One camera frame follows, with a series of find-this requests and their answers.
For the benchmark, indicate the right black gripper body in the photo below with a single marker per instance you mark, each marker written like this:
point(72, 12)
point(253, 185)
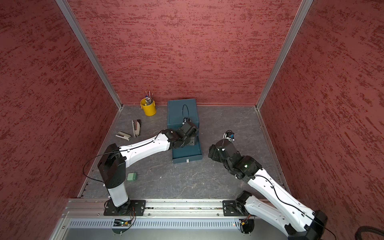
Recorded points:
point(217, 156)

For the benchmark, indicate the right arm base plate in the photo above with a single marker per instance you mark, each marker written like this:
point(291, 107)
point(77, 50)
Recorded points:
point(232, 208)

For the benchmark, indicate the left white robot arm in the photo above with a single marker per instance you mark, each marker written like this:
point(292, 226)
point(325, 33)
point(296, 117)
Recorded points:
point(112, 166)

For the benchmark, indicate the dark stapler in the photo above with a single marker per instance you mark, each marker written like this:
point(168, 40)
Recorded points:
point(136, 124)

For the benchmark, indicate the yellow pen bucket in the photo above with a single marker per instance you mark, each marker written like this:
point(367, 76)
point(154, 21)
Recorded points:
point(149, 109)

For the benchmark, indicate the pens in bucket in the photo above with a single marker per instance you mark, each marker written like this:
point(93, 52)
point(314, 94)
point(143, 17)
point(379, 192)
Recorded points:
point(149, 98)

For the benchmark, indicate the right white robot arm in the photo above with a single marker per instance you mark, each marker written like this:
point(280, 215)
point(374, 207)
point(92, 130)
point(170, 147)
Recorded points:
point(285, 213)

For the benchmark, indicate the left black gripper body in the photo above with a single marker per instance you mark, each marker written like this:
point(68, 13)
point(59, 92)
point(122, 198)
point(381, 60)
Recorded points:
point(186, 141)

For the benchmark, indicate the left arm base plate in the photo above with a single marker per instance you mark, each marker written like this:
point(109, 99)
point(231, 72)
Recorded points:
point(130, 209)

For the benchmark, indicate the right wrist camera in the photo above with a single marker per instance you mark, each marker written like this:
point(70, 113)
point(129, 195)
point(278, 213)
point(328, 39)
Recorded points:
point(229, 135)

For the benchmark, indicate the teal drawer cabinet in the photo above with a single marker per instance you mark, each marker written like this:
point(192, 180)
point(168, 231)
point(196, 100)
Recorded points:
point(184, 119)

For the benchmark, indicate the aluminium front rail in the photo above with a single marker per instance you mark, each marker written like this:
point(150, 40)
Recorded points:
point(171, 208)

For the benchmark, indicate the white stapler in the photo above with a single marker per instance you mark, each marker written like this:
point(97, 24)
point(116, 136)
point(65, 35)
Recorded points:
point(124, 136)

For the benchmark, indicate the green plug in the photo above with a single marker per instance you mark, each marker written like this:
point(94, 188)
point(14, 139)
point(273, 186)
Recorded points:
point(132, 176)

